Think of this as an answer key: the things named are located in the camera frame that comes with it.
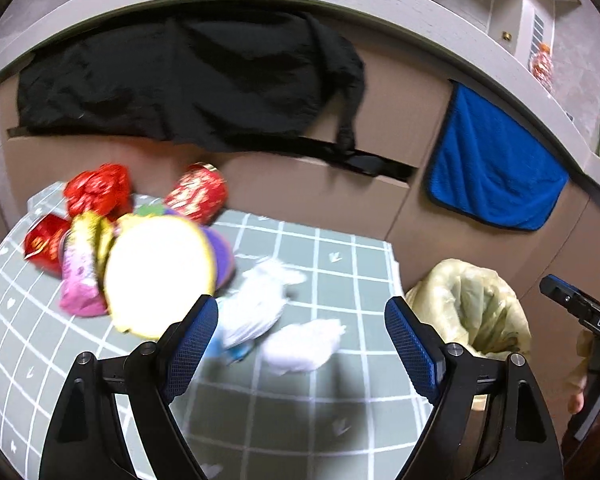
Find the white panel door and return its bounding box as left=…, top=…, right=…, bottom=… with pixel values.
left=489, top=0, right=558, bottom=61

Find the beige wooden cabinet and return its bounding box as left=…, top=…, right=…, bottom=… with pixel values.
left=0, top=0, right=600, bottom=411

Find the white tissue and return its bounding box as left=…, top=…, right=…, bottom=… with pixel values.
left=260, top=319, right=346, bottom=378

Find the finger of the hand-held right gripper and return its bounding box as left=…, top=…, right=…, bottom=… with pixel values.
left=539, top=274, right=600, bottom=347

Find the black cloth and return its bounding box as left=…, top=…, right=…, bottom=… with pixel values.
left=17, top=10, right=368, bottom=156

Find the orange bagged item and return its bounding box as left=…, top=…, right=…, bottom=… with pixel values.
left=529, top=42, right=556, bottom=93

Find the bin with yellow bag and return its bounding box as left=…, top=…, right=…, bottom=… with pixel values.
left=405, top=258, right=531, bottom=413

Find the white crumpled plastic wrapper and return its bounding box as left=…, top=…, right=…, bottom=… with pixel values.
left=215, top=257, right=308, bottom=363

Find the pink snack packet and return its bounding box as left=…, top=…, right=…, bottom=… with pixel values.
left=59, top=220, right=108, bottom=318

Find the green grid mat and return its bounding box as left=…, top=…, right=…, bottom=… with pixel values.
left=0, top=182, right=433, bottom=480

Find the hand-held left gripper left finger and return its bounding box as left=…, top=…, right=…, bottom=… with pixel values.
left=39, top=295, right=220, bottom=480

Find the person's right hand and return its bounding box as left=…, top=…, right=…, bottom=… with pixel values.
left=569, top=371, right=591, bottom=415

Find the red snack packet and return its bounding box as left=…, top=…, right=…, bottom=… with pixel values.
left=24, top=214, right=73, bottom=276
left=164, top=162, right=228, bottom=226

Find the purple snack packet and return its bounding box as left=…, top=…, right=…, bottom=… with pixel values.
left=200, top=225, right=237, bottom=293

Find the yellow snack packet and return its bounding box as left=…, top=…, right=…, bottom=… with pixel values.
left=82, top=210, right=218, bottom=338

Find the blue towel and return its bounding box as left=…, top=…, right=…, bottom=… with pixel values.
left=424, top=80, right=571, bottom=232

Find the red plastic bag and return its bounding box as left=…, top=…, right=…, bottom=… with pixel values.
left=64, top=162, right=133, bottom=221

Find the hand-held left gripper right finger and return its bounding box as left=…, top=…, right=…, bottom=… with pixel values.
left=384, top=296, right=566, bottom=480

